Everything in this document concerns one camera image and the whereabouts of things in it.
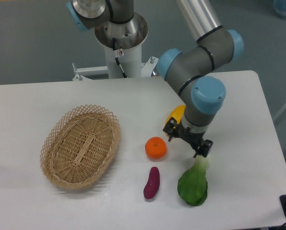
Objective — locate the purple sweet potato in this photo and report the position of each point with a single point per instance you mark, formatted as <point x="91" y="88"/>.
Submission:
<point x="153" y="183"/>

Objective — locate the white metal base frame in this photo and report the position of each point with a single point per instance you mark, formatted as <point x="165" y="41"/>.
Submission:
<point x="99" y="73"/>

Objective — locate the yellow mango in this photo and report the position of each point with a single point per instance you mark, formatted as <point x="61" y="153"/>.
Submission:
<point x="177" y="114"/>

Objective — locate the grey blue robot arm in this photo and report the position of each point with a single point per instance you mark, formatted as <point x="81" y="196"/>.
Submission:
<point x="186" y="73"/>

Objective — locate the green bok choy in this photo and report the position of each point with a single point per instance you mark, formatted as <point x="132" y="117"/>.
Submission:
<point x="192" y="185"/>

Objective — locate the woven wicker basket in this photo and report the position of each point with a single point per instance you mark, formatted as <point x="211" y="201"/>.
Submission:
<point x="80" y="147"/>

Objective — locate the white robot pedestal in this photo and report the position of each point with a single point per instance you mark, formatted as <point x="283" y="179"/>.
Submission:
<point x="122" y="45"/>

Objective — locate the orange fruit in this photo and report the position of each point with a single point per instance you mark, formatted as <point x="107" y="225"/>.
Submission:
<point x="155" y="148"/>

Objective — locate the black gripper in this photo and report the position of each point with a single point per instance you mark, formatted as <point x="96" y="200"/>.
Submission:
<point x="196" y="141"/>

